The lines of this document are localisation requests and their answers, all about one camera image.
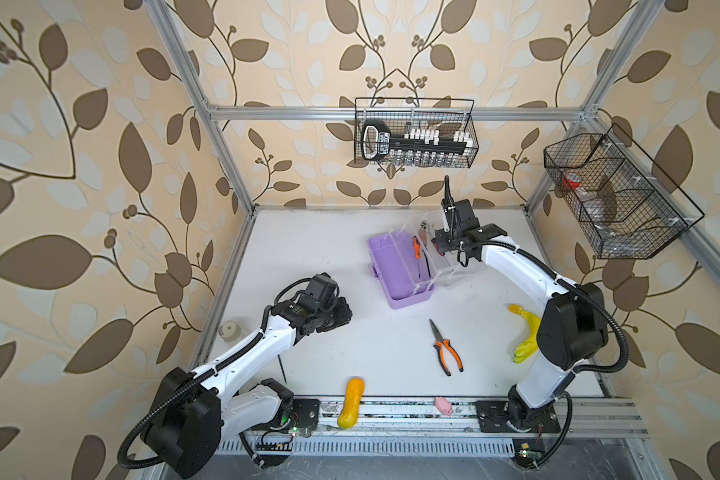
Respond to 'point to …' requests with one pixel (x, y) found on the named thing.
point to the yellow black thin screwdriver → (282, 369)
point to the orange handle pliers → (439, 345)
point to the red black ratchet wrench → (423, 225)
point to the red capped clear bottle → (572, 180)
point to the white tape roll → (229, 330)
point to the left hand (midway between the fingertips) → (354, 311)
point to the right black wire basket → (629, 207)
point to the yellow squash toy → (348, 417)
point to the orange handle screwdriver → (417, 249)
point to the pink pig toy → (444, 406)
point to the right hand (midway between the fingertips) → (448, 238)
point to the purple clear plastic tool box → (406, 263)
